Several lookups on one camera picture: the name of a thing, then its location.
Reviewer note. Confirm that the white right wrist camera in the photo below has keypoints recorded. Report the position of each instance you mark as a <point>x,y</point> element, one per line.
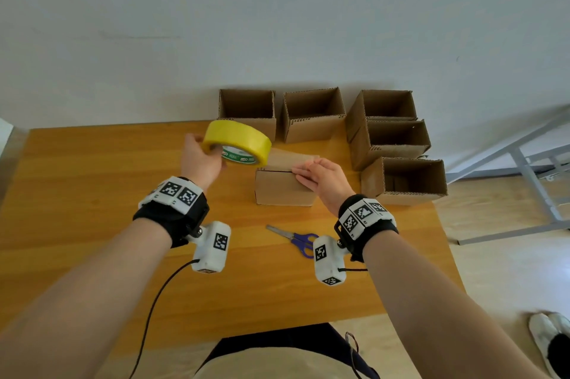
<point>327,269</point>

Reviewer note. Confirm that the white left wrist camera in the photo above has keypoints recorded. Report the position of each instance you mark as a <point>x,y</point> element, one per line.
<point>211,258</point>

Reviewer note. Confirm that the person's right hand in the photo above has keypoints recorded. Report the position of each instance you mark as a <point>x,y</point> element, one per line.
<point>329,183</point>

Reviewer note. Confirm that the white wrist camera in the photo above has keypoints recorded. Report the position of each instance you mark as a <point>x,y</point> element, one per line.
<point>211,258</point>
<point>327,269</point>

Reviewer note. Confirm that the person's left hand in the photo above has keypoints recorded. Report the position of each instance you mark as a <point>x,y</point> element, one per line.
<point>198,165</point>

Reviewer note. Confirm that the black right wristband with markers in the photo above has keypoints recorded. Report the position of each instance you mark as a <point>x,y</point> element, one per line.
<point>383,232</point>

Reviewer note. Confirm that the person's dark and beige clothing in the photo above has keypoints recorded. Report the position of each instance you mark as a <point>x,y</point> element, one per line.
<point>276,338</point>

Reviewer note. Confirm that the person's right forearm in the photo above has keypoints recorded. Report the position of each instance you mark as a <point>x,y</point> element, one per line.
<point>436,312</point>

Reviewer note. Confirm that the white cabinet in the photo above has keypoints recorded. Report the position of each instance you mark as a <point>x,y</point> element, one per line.
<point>4,134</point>

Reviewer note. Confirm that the brown cardboard paper box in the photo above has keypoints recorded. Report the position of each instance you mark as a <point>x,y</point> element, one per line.
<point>278,189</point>
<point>355,122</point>
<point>311,131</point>
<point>360,151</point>
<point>372,183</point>
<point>262,127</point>

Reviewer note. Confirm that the yellow tape roll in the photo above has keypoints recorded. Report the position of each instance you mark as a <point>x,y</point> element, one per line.
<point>236,134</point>

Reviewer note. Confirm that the person's left forearm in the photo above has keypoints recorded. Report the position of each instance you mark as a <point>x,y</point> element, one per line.
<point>75,307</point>

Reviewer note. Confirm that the grey metal table frame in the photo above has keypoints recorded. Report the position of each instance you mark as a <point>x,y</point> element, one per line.
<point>534,183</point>

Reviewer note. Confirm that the black wristband with markers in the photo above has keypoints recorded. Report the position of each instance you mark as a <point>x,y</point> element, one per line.
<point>383,232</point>
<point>165,218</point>

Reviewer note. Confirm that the black left wristband with markers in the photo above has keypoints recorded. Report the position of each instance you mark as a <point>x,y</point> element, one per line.
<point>165,218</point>

